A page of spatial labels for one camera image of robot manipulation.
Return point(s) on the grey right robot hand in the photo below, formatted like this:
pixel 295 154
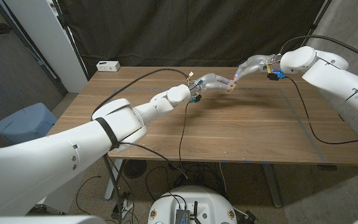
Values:
pixel 255 65

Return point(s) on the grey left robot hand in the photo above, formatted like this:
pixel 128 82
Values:
pixel 211 82

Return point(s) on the wooden block with holes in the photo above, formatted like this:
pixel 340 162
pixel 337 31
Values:
pixel 232 86

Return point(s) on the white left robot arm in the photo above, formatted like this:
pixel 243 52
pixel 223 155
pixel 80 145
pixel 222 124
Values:
pixel 73 152

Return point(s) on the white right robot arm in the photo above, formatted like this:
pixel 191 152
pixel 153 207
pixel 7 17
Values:
pixel 331 74

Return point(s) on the black backdrop curtain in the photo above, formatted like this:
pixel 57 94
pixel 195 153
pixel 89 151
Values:
pixel 197 31

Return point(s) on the white power strip box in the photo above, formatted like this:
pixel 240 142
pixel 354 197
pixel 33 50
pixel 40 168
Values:
pixel 108 66

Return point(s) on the round black floor fan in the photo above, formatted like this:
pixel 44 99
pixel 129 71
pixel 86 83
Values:
pixel 134 169

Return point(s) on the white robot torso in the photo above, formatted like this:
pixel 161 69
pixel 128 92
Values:
pixel 194 199

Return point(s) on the grey table leg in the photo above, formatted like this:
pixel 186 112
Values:
pixel 272 186

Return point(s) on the grey ribbed torso module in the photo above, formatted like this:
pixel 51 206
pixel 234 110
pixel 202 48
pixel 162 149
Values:
pixel 182 217

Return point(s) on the black floor device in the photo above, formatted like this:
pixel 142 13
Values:
pixel 251 218

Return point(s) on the white table leg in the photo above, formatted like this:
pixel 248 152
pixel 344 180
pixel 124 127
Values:
pixel 110 186

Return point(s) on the black and white floor glove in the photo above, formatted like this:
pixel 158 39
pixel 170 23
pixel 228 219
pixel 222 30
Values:
pixel 126 208

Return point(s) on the white pillar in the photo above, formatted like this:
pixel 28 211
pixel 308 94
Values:
pixel 51 40

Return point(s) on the white flat floor panel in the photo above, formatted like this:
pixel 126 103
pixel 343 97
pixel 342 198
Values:
pixel 64 196

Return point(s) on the blue plastic bin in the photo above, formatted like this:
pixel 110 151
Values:
pixel 23 124

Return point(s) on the black backdrop frame pole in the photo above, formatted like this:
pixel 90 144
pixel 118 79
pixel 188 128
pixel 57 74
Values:
pixel 312 29
pixel 71 38

